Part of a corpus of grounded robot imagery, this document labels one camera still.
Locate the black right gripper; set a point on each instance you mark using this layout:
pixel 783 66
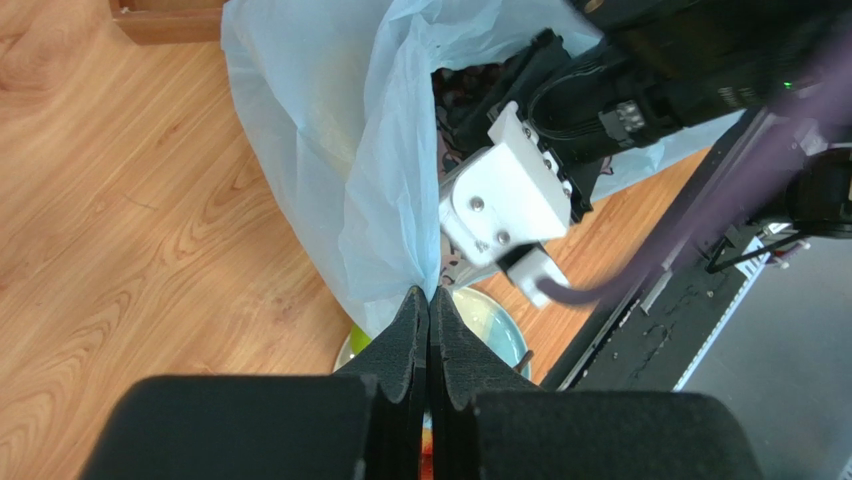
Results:
pixel 589 107

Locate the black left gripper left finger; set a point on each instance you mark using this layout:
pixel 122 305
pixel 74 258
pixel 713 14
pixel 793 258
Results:
pixel 364 421

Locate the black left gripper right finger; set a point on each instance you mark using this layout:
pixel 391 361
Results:
pixel 489 422

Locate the cream blue ceramic plate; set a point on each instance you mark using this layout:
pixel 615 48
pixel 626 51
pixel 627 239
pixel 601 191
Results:
pixel 492 326

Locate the dark fake grape bunch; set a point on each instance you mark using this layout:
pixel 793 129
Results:
pixel 467 102

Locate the light blue plastic bag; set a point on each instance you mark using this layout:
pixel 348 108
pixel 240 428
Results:
pixel 337 102

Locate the green fake apple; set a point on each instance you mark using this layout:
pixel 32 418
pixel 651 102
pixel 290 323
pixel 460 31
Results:
pixel 358 340

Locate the wooden compartment tray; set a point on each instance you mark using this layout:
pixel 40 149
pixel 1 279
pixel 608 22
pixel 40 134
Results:
pixel 161 22

